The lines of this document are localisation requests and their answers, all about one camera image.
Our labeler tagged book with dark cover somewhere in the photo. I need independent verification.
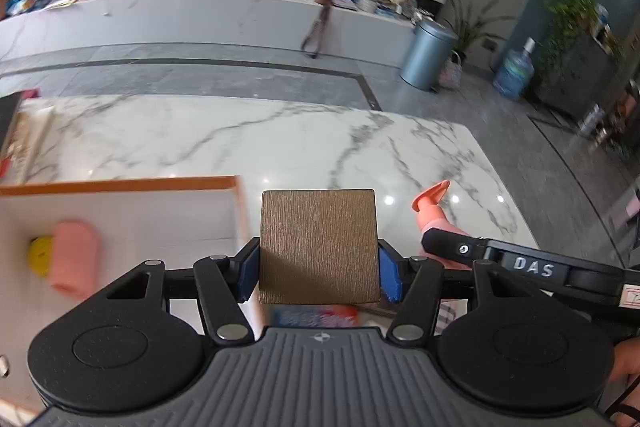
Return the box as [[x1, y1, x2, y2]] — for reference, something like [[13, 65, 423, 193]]
[[0, 91, 42, 180]]

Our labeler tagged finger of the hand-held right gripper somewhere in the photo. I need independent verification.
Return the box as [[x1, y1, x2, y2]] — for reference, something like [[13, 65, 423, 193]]
[[421, 228, 490, 269]]

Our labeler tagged pink spray bottle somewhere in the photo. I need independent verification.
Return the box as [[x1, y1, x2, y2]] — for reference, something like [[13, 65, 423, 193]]
[[411, 180, 473, 269]]

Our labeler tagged plaid tin box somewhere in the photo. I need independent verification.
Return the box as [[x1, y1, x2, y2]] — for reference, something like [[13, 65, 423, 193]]
[[434, 299, 470, 336]]

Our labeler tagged yellow ball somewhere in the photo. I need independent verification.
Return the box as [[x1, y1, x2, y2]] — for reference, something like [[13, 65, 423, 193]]
[[28, 236, 55, 279]]

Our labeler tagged brown square box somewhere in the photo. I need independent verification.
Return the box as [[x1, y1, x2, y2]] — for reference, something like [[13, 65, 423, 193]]
[[258, 189, 381, 306]]

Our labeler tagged blue-grey trash can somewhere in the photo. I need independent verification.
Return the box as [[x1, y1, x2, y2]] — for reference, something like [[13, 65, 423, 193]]
[[400, 19, 459, 92]]

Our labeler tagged person's leg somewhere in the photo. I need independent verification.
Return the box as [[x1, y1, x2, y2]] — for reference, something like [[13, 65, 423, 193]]
[[611, 336, 640, 385]]

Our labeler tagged blue water jug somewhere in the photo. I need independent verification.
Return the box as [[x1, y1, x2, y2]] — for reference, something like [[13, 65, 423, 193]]
[[492, 38, 537, 100]]

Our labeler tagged floor plant with long leaves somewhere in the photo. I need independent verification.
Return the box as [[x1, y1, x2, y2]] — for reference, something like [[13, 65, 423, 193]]
[[442, 0, 518, 60]]

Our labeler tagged pink basket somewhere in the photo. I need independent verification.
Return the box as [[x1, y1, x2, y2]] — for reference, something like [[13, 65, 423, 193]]
[[439, 51, 465, 90]]

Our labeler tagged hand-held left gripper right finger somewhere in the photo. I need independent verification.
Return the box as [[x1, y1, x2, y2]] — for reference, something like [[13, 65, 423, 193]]
[[378, 239, 543, 344]]

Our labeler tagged white box with orange rim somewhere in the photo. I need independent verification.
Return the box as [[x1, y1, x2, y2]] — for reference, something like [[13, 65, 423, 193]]
[[0, 175, 253, 413]]

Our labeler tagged pink cylinder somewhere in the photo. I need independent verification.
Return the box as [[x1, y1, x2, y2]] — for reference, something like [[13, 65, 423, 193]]
[[50, 220, 101, 299]]

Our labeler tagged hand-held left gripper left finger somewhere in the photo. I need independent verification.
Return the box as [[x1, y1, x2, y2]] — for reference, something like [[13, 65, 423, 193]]
[[92, 238, 262, 346]]

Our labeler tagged colourful packet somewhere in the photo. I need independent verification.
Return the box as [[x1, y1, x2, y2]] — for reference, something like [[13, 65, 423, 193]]
[[271, 304, 362, 329]]

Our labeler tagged dark planter with green plant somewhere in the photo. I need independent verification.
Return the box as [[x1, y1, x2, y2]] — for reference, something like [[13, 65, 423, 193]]
[[532, 0, 627, 118]]

